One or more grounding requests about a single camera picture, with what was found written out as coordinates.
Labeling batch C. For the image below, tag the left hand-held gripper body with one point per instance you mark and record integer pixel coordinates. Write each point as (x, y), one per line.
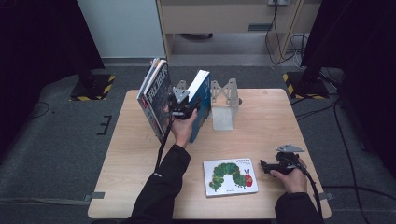
(179, 105)

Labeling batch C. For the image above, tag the grey tape strip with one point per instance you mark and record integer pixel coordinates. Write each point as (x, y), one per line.
(325, 196)
(95, 196)

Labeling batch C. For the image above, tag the light wooden desk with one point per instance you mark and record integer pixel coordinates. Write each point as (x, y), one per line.
(218, 15)

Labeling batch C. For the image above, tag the white caterpillar picture book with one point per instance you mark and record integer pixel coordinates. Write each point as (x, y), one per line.
(230, 177)

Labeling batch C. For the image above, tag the person's right hand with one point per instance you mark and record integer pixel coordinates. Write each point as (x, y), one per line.
(294, 182)

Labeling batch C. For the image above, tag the dark magazine with orange art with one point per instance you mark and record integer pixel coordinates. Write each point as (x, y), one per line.
(160, 102)

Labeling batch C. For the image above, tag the thick blue book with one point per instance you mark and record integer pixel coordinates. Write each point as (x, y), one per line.
(204, 102)

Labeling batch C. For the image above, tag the grey expandable metal book rack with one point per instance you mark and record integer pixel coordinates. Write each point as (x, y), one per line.
(222, 118)

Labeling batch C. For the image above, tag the striped black stand base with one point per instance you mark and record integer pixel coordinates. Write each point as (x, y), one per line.
(306, 87)
(93, 88)

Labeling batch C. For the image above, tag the black curtain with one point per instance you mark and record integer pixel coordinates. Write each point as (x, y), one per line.
(37, 46)
(367, 62)

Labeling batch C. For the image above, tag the white power strip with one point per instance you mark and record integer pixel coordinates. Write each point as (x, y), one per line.
(278, 2)

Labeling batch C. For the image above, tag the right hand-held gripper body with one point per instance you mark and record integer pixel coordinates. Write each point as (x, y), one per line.
(286, 161)

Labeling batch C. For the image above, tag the white cabinet panel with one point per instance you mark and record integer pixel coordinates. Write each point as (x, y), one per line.
(124, 28)

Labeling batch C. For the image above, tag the person's left hand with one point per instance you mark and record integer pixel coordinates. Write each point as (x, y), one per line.
(183, 129)

